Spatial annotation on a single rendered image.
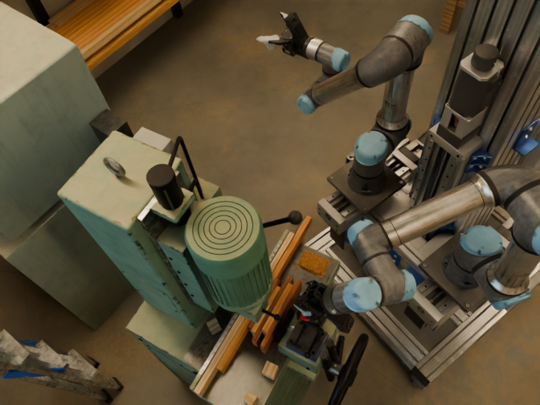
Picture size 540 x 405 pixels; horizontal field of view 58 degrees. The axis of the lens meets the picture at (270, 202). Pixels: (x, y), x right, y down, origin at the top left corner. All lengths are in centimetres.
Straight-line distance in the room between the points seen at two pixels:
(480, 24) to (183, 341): 131
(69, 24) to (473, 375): 293
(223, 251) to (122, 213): 25
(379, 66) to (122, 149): 76
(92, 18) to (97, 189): 219
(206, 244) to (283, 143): 212
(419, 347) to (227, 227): 144
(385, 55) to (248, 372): 103
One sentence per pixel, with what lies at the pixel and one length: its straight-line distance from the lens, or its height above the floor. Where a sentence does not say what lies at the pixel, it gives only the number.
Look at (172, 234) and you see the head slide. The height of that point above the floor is 142.
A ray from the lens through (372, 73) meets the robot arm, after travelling 152.
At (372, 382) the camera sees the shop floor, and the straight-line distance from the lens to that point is 250.
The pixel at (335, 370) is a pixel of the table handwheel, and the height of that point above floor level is 83.
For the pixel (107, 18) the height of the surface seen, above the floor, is 63.
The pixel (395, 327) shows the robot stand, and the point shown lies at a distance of 234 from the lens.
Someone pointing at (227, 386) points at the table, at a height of 90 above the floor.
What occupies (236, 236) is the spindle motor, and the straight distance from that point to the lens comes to 106.
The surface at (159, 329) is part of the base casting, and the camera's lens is 179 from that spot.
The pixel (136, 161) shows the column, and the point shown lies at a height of 152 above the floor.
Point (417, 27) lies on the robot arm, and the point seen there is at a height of 146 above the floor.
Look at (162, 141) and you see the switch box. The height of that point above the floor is 148.
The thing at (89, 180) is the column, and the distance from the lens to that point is 123.
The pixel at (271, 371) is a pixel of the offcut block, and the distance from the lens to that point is 154.
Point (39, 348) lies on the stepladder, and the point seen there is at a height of 51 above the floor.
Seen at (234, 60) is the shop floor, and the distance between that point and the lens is 372.
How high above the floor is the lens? 243
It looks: 58 degrees down
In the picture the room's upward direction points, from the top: 9 degrees counter-clockwise
